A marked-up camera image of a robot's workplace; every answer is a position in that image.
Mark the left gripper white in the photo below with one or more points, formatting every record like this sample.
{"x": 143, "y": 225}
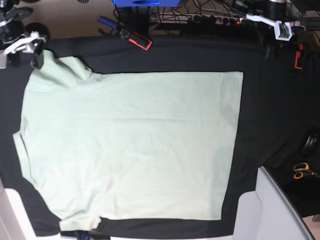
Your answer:
{"x": 282, "y": 30}

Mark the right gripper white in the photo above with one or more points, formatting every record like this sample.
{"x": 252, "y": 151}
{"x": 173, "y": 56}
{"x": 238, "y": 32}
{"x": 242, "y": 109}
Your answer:
{"x": 30, "y": 43}

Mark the light green T-shirt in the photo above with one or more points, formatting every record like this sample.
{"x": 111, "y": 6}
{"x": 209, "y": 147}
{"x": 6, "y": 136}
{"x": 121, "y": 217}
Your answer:
{"x": 155, "y": 145}

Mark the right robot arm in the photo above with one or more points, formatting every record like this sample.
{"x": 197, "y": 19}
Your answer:
{"x": 16, "y": 38}

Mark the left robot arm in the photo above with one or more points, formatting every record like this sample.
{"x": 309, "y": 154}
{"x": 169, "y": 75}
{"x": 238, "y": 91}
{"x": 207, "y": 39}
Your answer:
{"x": 275, "y": 15}

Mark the red black clamp right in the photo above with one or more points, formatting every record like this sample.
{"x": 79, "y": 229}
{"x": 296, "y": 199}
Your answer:
{"x": 299, "y": 57}

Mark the red black clamp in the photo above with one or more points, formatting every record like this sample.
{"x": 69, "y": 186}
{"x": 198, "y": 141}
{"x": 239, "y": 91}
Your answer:
{"x": 299, "y": 57}
{"x": 136, "y": 39}

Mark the white power strip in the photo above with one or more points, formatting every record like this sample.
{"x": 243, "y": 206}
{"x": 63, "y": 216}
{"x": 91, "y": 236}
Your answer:
{"x": 213, "y": 19}

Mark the blue box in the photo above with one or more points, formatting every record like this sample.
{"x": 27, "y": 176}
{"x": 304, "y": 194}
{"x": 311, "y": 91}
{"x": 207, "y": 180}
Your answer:
{"x": 145, "y": 3}

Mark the red black clamp top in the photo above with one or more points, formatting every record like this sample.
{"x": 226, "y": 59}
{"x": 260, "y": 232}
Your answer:
{"x": 136, "y": 39}

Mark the black round object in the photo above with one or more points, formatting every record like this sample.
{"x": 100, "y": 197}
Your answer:
{"x": 310, "y": 144}

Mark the white chair left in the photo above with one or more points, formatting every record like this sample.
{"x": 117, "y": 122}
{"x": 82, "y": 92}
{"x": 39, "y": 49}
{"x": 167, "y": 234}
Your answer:
{"x": 14, "y": 221}

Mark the white chair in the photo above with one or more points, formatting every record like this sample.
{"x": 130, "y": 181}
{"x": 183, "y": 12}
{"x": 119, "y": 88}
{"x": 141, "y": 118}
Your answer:
{"x": 267, "y": 214}
{"x": 14, "y": 221}

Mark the red blue clamp bottom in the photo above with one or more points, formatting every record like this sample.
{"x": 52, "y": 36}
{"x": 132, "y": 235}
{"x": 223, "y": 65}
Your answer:
{"x": 85, "y": 235}

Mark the white chair right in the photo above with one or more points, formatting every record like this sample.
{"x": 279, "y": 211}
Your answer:
{"x": 267, "y": 214}

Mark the blue handled tool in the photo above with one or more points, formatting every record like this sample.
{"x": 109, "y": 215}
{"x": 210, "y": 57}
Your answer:
{"x": 108, "y": 22}

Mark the orange handled scissors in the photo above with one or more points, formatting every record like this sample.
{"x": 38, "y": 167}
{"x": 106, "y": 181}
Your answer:
{"x": 302, "y": 170}

